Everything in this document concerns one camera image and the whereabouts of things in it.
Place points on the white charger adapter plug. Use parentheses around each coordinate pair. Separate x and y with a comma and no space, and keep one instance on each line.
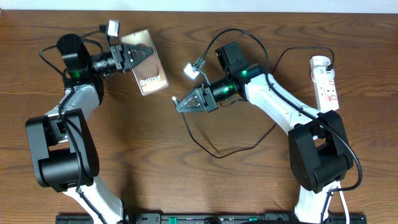
(319,61)

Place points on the Galaxy S25 Ultra smartphone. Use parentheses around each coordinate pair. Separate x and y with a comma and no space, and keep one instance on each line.
(149,74)

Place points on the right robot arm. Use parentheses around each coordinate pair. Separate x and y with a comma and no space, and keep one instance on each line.
(320,155)

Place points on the white power strip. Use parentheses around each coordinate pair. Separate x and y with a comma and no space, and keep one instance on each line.
(325,89)

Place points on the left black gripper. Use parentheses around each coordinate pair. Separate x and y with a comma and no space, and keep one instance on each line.
(118,57)

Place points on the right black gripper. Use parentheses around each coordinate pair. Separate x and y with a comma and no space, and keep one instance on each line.
(209,104)

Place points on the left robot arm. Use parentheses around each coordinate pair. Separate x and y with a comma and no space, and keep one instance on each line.
(63,153)

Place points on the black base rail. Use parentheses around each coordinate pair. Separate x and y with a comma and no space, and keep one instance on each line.
(155,218)

